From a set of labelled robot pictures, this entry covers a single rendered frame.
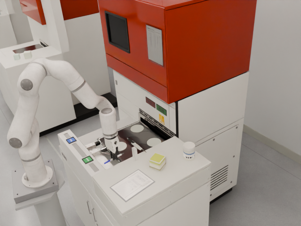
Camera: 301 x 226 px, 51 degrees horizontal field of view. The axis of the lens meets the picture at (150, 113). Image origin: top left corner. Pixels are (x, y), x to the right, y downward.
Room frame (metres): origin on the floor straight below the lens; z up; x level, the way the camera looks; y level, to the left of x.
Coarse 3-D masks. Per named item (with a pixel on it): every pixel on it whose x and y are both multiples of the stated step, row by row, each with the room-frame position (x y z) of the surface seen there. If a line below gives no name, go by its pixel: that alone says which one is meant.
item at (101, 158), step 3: (90, 150) 1.73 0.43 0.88; (96, 156) 1.66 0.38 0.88; (99, 156) 1.65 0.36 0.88; (102, 156) 1.65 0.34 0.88; (99, 159) 1.63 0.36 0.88; (102, 159) 1.62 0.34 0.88; (105, 159) 1.62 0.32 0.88; (99, 162) 1.59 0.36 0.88; (102, 162) 1.59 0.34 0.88; (108, 162) 1.59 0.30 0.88; (102, 165) 1.56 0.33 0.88; (105, 165) 1.56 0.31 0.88; (108, 165) 1.56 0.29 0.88; (111, 165) 1.56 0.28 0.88; (105, 168) 1.53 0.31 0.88
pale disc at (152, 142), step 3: (153, 138) 1.79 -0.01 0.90; (156, 138) 1.79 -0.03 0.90; (147, 141) 1.76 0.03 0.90; (150, 141) 1.76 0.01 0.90; (153, 141) 1.75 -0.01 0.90; (156, 141) 1.75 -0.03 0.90; (159, 141) 1.75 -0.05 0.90; (150, 144) 1.72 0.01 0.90; (153, 144) 1.72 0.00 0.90; (156, 144) 1.72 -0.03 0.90
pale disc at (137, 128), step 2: (132, 126) 1.95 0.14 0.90; (134, 126) 1.95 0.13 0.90; (136, 126) 1.95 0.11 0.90; (138, 126) 1.95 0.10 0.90; (140, 126) 1.95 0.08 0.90; (142, 126) 1.94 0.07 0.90; (130, 128) 1.93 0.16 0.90; (132, 128) 1.93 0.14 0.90; (134, 128) 1.93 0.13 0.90; (136, 128) 1.93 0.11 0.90; (138, 128) 1.93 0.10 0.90; (140, 128) 1.92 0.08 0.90; (142, 128) 1.92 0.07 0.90; (132, 130) 1.90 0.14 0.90; (134, 130) 1.90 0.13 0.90; (136, 130) 1.90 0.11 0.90; (138, 130) 1.90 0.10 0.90; (140, 130) 1.89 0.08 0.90
